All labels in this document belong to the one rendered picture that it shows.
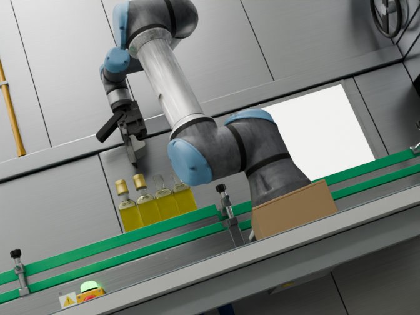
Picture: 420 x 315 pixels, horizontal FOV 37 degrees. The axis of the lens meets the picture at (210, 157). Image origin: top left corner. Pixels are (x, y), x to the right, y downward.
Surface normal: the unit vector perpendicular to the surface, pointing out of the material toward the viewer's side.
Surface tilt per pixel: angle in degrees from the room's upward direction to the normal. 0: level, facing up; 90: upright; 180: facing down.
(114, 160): 90
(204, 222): 90
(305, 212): 90
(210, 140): 82
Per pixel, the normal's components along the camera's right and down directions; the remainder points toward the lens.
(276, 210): -0.05, -0.31
